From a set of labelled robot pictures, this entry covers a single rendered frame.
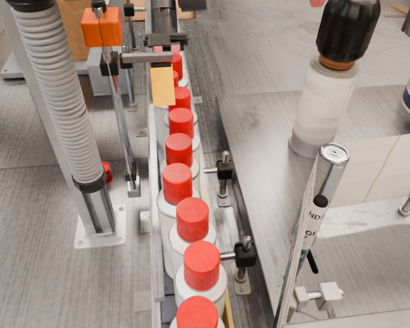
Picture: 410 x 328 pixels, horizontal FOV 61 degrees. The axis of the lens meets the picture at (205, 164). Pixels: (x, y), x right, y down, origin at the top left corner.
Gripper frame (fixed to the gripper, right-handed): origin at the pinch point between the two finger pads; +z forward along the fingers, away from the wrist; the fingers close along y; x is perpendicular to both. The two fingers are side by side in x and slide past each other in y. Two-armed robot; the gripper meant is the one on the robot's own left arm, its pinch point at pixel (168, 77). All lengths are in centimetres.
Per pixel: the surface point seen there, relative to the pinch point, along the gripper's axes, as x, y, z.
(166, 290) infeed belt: -34.4, -2.8, 34.6
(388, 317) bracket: -63, 12, 24
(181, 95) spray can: -33.2, 1.3, 7.2
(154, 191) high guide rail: -30.4, -3.6, 20.8
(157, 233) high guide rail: -36.2, -3.4, 25.5
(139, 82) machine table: 18.1, -8.1, -1.8
